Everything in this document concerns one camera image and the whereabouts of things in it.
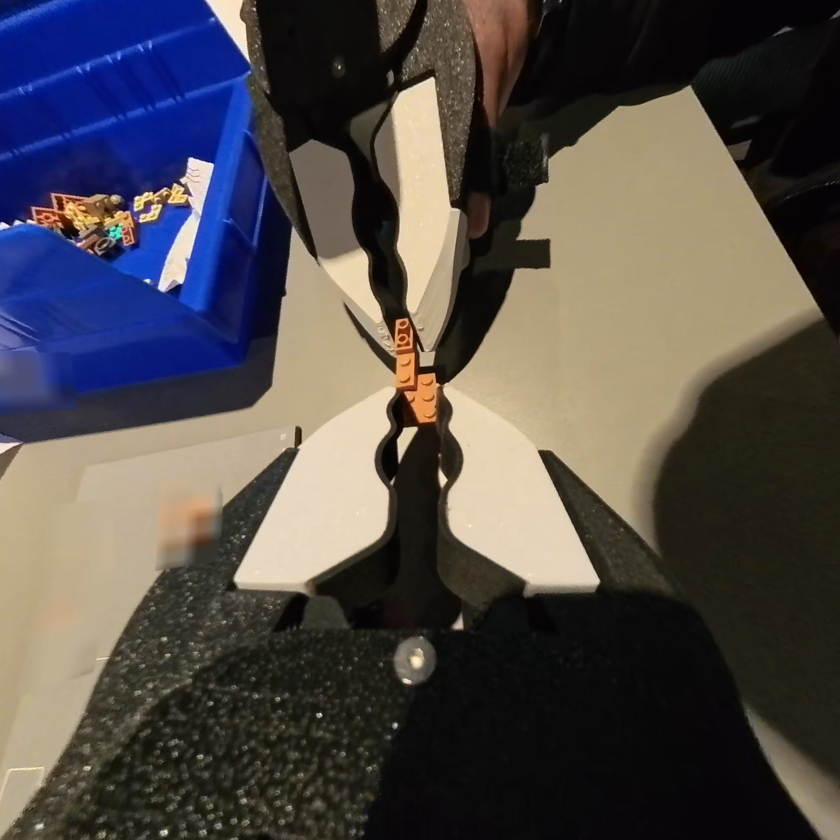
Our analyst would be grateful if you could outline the grey instruction booklet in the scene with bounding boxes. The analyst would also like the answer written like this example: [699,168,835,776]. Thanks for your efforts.
[72,425,303,578]

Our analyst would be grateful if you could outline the brown plate toy brick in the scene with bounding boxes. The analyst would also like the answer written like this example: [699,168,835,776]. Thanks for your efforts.
[397,371,444,429]

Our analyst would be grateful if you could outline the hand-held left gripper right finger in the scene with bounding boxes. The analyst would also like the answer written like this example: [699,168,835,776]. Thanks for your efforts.
[436,382,601,597]

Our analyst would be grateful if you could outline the brown long toy brick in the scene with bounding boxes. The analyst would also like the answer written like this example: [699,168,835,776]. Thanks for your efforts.
[394,317,421,395]

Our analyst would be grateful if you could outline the person's right hand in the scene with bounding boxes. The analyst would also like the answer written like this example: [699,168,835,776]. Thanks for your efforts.
[459,0,547,242]

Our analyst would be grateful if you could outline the person's right forearm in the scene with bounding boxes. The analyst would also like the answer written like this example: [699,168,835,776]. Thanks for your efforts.
[525,0,840,132]

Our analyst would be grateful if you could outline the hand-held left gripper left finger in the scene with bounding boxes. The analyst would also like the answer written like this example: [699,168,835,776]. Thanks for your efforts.
[231,386,403,593]

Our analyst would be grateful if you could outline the white paper slip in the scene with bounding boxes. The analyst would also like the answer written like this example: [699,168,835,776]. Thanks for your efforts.
[159,156,216,291]

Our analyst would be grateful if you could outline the pile of small toy bricks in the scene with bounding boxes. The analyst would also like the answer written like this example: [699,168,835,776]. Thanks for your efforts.
[29,184,191,253]

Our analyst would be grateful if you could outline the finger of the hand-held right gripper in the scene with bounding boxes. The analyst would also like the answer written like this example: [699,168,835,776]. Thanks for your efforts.
[388,72,471,368]
[289,104,403,358]

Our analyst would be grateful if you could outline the blue storage bin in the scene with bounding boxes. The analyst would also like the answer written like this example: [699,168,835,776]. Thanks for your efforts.
[0,0,290,434]

